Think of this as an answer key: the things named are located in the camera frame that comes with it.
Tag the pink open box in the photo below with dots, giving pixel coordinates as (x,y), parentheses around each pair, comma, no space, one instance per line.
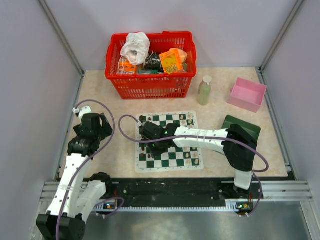
(247,95)

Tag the dark green box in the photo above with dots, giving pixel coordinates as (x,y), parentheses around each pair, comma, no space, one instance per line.
(250,128)

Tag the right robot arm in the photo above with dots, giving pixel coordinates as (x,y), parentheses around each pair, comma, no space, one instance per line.
(230,142)

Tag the green liquid bottle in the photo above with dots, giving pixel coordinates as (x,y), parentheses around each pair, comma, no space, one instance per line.
(204,90)

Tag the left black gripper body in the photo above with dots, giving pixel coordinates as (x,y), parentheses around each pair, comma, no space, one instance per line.
(105,130)

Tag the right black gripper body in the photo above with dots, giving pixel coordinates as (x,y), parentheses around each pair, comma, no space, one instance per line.
(155,149)

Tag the orange snack box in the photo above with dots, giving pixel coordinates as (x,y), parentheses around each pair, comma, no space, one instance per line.
(173,61)

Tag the red plastic basket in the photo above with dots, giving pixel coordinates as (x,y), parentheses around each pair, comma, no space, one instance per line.
(149,81)

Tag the white crumpled plastic bag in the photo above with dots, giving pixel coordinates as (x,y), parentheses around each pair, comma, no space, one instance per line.
(136,48)

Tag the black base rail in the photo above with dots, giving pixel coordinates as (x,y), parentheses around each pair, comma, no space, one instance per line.
(178,192)

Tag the small orange packet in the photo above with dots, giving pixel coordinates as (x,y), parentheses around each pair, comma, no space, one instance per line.
(125,67)

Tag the aluminium frame rail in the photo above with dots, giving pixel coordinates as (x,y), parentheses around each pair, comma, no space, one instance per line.
(60,35)

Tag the green white chess mat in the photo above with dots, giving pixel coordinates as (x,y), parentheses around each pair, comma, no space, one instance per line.
(174,159)

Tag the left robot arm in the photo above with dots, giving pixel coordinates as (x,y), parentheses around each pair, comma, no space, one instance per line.
(67,214)

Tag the black wrapped package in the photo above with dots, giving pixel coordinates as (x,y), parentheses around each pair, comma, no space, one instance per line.
(153,62)

